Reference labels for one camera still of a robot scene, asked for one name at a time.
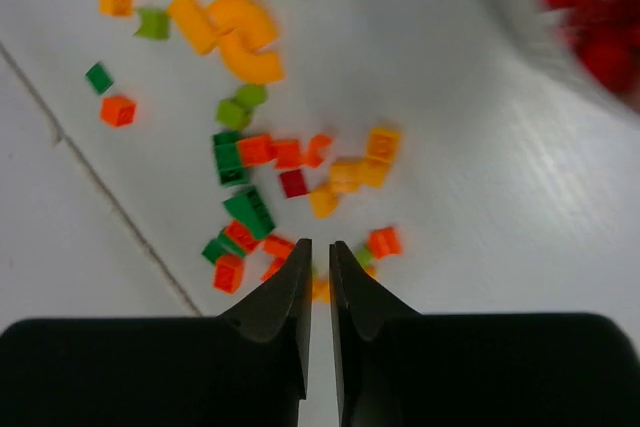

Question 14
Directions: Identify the lime arch lego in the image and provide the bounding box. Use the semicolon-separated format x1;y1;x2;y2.
134;7;170;40

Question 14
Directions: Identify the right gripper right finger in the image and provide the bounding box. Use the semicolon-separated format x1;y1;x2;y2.
329;241;639;426

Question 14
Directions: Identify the dark green small lego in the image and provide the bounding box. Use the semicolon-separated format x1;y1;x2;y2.
85;62;114;96

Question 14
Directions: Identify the dark green long lego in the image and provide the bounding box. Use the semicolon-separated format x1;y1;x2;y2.
223;186;275;239

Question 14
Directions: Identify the small yellow lego brick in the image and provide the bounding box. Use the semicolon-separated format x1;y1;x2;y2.
99;0;133;17

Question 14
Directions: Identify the orange lego bottom right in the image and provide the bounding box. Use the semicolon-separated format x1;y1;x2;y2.
213;254;245;294

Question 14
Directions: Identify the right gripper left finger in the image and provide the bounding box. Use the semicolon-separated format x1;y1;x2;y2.
1;239;312;426

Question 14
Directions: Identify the white divided round container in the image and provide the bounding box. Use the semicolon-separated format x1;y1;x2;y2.
482;0;639;121

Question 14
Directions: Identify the yellow curved lego piece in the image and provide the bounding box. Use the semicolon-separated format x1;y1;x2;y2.
206;0;279;50

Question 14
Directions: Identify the orange square lego brick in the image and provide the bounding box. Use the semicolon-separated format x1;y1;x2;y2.
100;95;137;127

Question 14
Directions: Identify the yellow long lego brick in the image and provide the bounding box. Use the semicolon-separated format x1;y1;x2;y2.
168;0;218;55

